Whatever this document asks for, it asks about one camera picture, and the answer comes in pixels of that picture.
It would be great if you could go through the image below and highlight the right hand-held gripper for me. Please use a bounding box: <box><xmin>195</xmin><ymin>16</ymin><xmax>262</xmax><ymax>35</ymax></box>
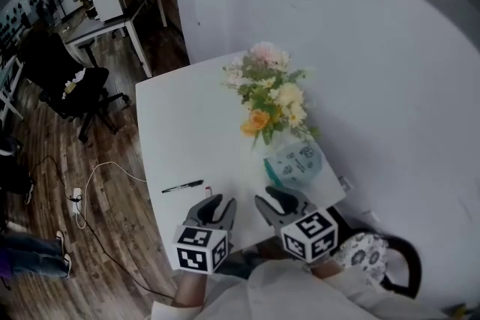
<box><xmin>254</xmin><ymin>185</ymin><xmax>339</xmax><ymax>265</ymax></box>

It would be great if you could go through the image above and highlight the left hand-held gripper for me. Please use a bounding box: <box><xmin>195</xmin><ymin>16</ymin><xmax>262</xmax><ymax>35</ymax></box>
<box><xmin>172</xmin><ymin>193</ymin><xmax>239</xmax><ymax>276</ymax></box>

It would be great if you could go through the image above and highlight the black pen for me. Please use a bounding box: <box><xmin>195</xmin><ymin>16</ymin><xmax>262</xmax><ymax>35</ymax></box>
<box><xmin>161</xmin><ymin>179</ymin><xmax>205</xmax><ymax>195</ymax></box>

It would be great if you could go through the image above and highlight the clear zip pouch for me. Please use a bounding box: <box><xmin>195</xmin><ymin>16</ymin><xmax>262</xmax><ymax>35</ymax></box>
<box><xmin>262</xmin><ymin>141</ymin><xmax>325</xmax><ymax>190</ymax></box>

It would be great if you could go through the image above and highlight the person's left forearm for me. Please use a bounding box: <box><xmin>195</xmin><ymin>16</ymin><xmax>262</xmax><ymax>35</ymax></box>
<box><xmin>173</xmin><ymin>271</ymin><xmax>208</xmax><ymax>309</ymax></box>

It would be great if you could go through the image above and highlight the person's right forearm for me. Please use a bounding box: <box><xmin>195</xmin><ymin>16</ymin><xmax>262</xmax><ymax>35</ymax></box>
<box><xmin>310</xmin><ymin>259</ymin><xmax>345</xmax><ymax>281</ymax></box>

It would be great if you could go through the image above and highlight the floral seat cushion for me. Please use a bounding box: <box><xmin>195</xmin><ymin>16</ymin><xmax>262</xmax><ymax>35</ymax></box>
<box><xmin>332</xmin><ymin>231</ymin><xmax>390</xmax><ymax>286</ymax></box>

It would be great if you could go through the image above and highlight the artificial flower bouquet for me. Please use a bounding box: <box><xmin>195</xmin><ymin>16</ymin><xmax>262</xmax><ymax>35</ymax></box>
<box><xmin>222</xmin><ymin>41</ymin><xmax>320</xmax><ymax>151</ymax></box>

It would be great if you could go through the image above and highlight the black curved chair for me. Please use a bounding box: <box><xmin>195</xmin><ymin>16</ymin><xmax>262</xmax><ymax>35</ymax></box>
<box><xmin>328</xmin><ymin>205</ymin><xmax>424</xmax><ymax>300</ymax></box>

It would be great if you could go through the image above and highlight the white power strip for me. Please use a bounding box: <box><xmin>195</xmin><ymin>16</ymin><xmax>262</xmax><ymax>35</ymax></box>
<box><xmin>71</xmin><ymin>187</ymin><xmax>84</xmax><ymax>217</ymax></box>

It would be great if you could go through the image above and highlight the white tissue pack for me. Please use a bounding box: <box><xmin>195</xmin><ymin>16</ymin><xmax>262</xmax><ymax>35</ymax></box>
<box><xmin>62</xmin><ymin>70</ymin><xmax>86</xmax><ymax>95</ymax></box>

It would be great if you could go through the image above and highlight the dark desk with white legs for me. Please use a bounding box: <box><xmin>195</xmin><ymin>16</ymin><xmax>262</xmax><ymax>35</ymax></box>
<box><xmin>64</xmin><ymin>0</ymin><xmax>169</xmax><ymax>79</ymax></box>

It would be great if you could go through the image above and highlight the black office chair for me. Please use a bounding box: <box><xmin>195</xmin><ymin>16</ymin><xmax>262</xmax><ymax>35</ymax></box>
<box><xmin>19</xmin><ymin>30</ymin><xmax>131</xmax><ymax>144</ymax></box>

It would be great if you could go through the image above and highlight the white box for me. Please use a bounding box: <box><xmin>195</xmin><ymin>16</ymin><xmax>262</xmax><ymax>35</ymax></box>
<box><xmin>92</xmin><ymin>0</ymin><xmax>137</xmax><ymax>23</ymax></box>

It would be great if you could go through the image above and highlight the black cable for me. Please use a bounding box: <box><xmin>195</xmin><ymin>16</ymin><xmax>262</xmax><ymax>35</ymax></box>
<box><xmin>29</xmin><ymin>155</ymin><xmax>176</xmax><ymax>301</ymax></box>

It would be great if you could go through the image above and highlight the white cable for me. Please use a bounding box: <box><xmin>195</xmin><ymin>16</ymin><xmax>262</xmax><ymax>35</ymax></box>
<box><xmin>76</xmin><ymin>160</ymin><xmax>149</xmax><ymax>230</ymax></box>

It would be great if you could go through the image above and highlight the white frame table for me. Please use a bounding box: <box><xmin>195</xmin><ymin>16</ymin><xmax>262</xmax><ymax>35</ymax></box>
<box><xmin>0</xmin><ymin>55</ymin><xmax>24</xmax><ymax>121</ymax></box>

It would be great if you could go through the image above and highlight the wall rack of black items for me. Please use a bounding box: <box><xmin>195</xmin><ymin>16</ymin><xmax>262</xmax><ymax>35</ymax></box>
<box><xmin>0</xmin><ymin>0</ymin><xmax>39</xmax><ymax>50</ymax></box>

